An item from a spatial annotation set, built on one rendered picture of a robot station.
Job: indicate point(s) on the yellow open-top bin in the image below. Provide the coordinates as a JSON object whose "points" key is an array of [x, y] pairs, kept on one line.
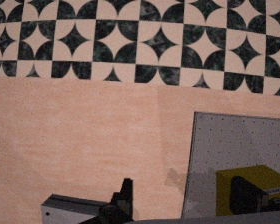
{"points": [[261, 176]]}

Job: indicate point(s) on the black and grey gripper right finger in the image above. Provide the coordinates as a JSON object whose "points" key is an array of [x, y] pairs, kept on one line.
{"points": [[247, 198]]}

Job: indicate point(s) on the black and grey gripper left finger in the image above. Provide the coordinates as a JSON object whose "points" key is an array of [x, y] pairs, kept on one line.
{"points": [[116, 214]]}

